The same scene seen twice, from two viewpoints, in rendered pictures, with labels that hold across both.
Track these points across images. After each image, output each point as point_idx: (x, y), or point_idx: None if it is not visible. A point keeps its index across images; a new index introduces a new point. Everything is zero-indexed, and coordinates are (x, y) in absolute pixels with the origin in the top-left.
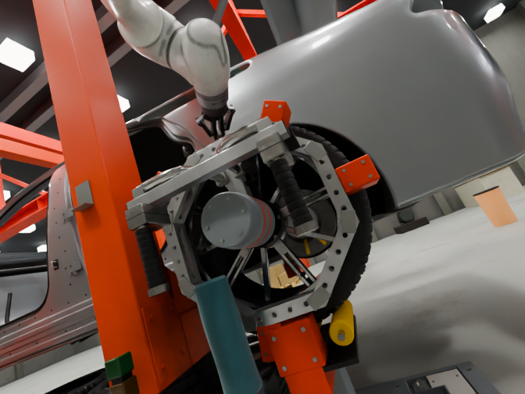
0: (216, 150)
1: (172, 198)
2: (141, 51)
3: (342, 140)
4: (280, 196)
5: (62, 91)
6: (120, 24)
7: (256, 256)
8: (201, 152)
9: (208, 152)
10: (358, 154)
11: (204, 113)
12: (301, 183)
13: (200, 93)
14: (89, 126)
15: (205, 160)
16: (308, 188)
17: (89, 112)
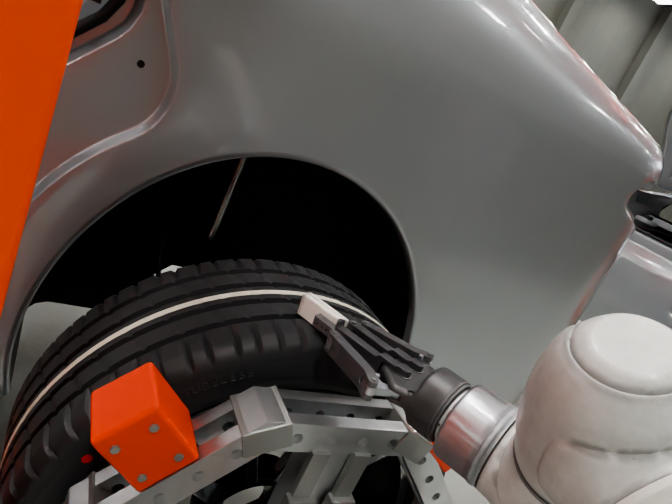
0: (333, 445)
1: (147, 492)
2: (564, 499)
3: (402, 280)
4: (203, 213)
5: None
6: (651, 498)
7: (52, 286)
8: (304, 430)
9: (316, 439)
10: (391, 301)
11: (404, 410)
12: (260, 220)
13: (478, 486)
14: (10, 131)
15: (294, 451)
16: (264, 238)
17: (57, 54)
